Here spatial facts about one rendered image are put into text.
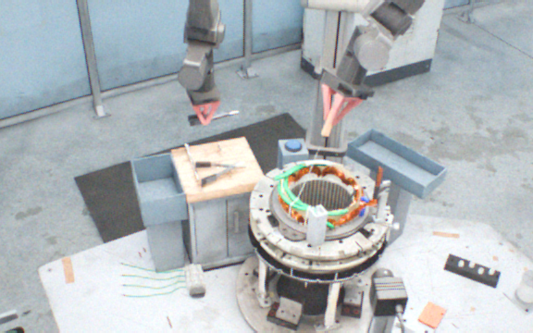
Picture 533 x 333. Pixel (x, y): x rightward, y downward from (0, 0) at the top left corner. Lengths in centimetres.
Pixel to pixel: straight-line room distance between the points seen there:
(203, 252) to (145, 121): 207
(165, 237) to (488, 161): 233
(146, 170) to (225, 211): 24
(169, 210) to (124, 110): 228
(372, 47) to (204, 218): 65
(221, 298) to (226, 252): 13
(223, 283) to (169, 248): 17
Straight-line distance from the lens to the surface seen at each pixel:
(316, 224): 124
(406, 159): 167
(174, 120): 358
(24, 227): 305
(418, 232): 182
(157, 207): 146
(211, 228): 155
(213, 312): 156
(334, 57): 169
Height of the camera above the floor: 202
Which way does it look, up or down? 39 degrees down
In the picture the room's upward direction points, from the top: 2 degrees clockwise
